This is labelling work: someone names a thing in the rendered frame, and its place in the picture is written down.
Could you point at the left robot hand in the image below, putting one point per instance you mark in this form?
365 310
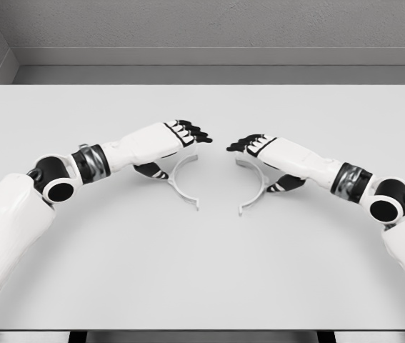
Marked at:
155 139

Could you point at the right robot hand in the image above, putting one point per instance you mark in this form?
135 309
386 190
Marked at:
284 150

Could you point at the white half pipe clamp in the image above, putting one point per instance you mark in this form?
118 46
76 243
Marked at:
179 186
257 189

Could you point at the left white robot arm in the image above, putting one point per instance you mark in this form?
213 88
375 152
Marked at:
45 186

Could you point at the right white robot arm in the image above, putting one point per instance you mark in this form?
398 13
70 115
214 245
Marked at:
373 193

